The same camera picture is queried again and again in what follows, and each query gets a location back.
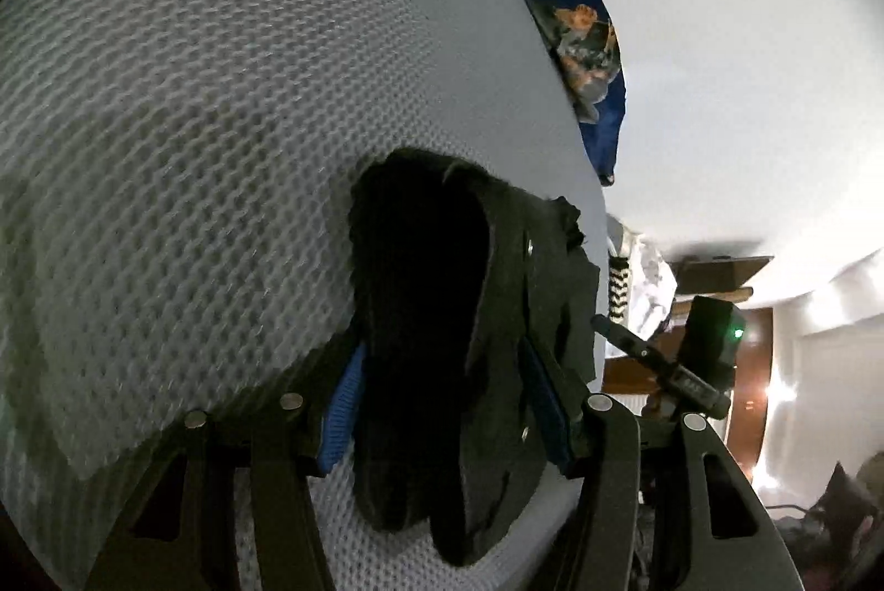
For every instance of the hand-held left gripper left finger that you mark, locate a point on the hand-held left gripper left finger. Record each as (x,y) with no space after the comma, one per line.
(338,418)

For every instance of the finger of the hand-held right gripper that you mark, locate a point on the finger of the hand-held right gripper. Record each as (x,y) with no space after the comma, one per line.
(635,346)

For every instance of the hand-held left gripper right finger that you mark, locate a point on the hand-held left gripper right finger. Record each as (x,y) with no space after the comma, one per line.
(549,408)

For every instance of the black pants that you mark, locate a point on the black pants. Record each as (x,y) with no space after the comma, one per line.
(449,356)

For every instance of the brown wooden door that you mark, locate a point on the brown wooden door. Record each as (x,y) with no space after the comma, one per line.
(749,377)

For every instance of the black and white patterned cloth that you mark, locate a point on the black and white patterned cloth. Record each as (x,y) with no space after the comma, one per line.
(619,291)

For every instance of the wooden shelf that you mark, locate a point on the wooden shelf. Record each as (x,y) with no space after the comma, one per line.
(718,273)

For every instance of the dark cloth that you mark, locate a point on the dark cloth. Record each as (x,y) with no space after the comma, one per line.
(839,508)

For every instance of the grey mesh bed sheet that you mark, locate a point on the grey mesh bed sheet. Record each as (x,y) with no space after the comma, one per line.
(207,149)

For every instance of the blue floral blanket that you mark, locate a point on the blue floral blanket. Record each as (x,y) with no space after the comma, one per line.
(559,11)

